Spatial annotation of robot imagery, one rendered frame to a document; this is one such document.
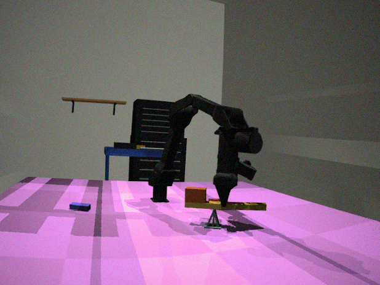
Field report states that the yellow bar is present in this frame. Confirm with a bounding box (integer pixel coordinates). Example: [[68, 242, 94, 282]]
[[184, 187, 267, 211]]

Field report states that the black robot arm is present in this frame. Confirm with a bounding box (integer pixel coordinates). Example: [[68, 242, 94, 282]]
[[148, 93, 263, 203]]

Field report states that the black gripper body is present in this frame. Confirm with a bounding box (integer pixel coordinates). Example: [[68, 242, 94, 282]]
[[213, 150, 239, 186]]

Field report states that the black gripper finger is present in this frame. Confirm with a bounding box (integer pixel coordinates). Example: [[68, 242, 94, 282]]
[[215, 185, 235, 207]]

